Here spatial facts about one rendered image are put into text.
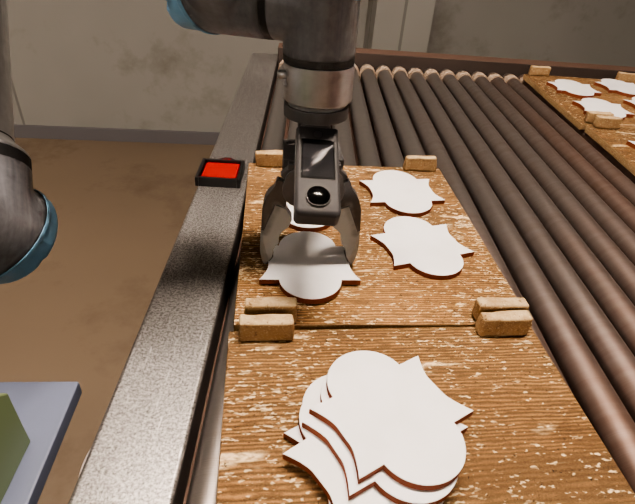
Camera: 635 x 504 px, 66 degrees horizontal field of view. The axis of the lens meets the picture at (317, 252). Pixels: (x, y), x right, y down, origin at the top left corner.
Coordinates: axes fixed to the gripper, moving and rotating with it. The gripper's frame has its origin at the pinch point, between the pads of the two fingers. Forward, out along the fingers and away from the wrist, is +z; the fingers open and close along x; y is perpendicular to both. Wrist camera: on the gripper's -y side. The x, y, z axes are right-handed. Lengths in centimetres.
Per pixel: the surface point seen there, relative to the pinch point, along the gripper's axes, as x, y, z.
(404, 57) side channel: -36, 106, -3
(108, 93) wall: 104, 253, 57
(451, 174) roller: -29.0, 31.4, 1.7
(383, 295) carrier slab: -9.0, -5.4, 1.1
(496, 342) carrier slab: -20.4, -13.3, 1.3
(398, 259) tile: -12.0, 0.9, 0.0
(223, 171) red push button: 13.3, 28.2, 0.7
